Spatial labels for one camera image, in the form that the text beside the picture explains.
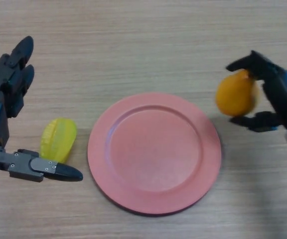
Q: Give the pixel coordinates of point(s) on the yellow starfruit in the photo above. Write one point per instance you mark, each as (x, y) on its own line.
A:
(57, 137)

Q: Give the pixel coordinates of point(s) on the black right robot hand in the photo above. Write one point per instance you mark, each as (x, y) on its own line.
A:
(283, 94)

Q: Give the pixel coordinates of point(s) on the yellow orange pear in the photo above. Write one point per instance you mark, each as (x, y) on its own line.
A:
(235, 94)

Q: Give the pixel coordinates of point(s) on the pink round plate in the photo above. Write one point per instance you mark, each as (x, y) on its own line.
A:
(153, 154)

